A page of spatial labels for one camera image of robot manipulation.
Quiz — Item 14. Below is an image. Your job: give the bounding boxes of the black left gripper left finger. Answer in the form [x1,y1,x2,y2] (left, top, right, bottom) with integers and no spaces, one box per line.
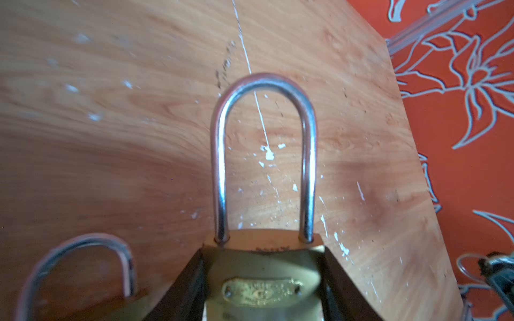
[144,250,207,321]

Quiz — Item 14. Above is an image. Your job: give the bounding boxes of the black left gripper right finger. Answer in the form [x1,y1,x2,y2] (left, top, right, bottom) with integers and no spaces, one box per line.
[321,247,383,321]

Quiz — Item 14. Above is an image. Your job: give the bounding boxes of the brass padlock with steel shackle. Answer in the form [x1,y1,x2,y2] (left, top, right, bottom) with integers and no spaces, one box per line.
[203,73,324,320]

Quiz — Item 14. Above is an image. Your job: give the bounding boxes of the key with ring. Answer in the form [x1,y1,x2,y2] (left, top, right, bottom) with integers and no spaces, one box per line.
[456,252,513,320]

